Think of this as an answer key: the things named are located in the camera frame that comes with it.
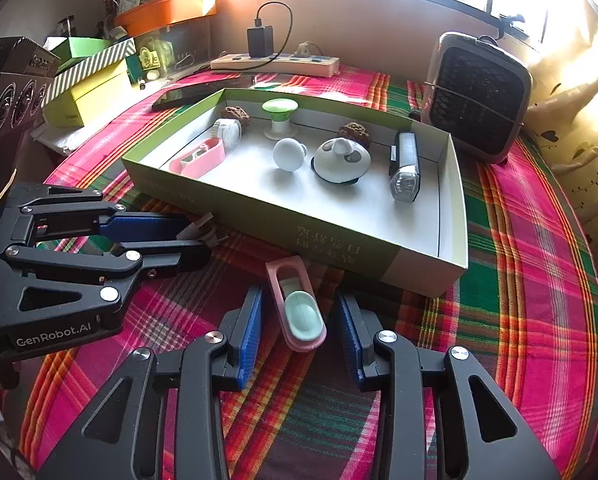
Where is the pink green oval gadget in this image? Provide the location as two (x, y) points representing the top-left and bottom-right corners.
(265, 255), (327, 353)

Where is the black power adapter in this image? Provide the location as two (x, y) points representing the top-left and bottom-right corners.
(247, 25), (275, 58)

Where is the black window latch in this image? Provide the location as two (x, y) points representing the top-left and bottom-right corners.
(496, 10), (525, 36)

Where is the green white mushroom lamp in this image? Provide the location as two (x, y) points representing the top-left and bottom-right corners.
(261, 98), (300, 141)

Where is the green white cardboard box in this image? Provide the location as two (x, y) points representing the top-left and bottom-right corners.
(121, 87), (469, 298)

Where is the yellow cardboard box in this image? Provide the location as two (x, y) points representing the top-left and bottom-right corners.
(41, 58), (132, 128)

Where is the grey fan heater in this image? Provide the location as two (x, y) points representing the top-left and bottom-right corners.
(419, 31), (534, 165)

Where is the black bike light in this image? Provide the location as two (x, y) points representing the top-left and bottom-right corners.
(388, 131), (422, 203)

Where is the white ball knob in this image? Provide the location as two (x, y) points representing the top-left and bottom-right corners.
(272, 138), (308, 171)

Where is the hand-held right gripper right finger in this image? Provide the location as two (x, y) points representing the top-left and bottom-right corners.
(335, 290), (562, 480)

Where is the brown walnut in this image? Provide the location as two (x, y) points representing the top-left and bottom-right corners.
(220, 105), (252, 123)
(338, 121), (371, 150)

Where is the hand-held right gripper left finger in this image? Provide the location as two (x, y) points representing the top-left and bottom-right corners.
(36, 284), (265, 480)

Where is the pink plastic case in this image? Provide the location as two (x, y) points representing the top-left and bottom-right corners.
(169, 136), (226, 179)

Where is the white panda gadget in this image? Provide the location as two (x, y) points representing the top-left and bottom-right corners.
(311, 137), (372, 184)

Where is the small yellow green packet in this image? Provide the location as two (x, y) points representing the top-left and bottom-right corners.
(138, 42), (172, 72)

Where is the cream heart print curtain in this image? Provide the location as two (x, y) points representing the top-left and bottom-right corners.
(522, 0), (598, 281)

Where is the white usb cable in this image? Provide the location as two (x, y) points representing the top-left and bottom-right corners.
(176, 212), (230, 248)

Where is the black phone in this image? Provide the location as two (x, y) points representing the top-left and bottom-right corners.
(151, 75), (257, 112)

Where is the black charger cable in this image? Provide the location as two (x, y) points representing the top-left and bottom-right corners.
(255, 1), (294, 61)

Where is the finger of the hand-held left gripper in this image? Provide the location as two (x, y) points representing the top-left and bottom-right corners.
(0, 240), (212, 330)
(1, 182), (195, 251)

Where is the beige power strip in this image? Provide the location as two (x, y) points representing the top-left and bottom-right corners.
(210, 52), (341, 78)

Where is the white round puck light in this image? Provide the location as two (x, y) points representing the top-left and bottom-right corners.
(213, 118), (243, 153)

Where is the orange tray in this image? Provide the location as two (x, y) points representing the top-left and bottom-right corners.
(114, 0), (217, 38)

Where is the pink green plaid cloth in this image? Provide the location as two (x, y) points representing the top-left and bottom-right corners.
(16, 65), (598, 480)

